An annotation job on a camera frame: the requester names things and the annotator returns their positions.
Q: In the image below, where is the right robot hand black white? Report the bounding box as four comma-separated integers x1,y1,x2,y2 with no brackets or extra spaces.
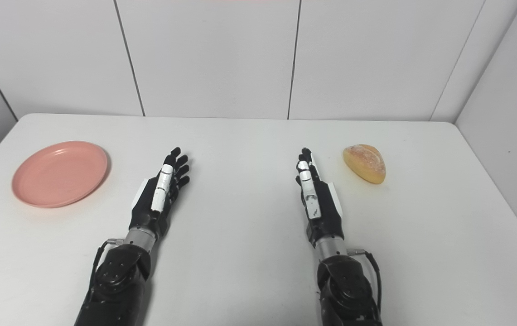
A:
295,148,345,248

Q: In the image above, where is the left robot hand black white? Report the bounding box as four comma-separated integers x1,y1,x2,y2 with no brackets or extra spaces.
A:
129,147,191,239

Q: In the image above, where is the golden bread roll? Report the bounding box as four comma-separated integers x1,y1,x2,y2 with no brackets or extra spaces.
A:
343,144,387,185

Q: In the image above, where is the pink round plate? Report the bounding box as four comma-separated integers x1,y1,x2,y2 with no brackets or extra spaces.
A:
12,141,109,209

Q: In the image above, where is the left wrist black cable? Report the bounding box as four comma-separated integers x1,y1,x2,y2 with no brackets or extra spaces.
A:
88,238,125,290

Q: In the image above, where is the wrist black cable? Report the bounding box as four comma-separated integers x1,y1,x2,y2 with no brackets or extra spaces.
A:
88,238,125,290
348,248,383,316

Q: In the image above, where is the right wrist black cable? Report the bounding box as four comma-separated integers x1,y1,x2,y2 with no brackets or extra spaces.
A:
348,248,383,316

